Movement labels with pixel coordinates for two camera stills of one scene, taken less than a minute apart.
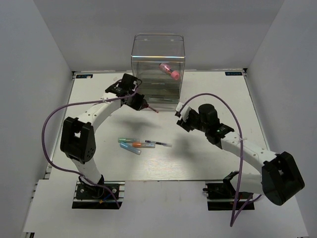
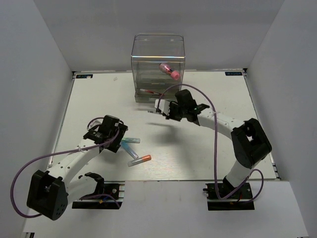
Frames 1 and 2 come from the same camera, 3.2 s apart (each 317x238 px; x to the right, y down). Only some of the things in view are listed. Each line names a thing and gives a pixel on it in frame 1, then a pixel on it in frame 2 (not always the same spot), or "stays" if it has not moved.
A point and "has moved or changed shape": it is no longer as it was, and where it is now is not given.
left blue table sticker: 84,76 stays
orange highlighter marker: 143,145 → 139,160
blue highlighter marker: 131,148 has moved or changed shape
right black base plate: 221,196 stays
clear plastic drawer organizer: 157,60 stays
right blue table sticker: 234,73 stays
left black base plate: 88,197 stays
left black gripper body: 136,101 → 114,144
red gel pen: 148,106 → 150,91
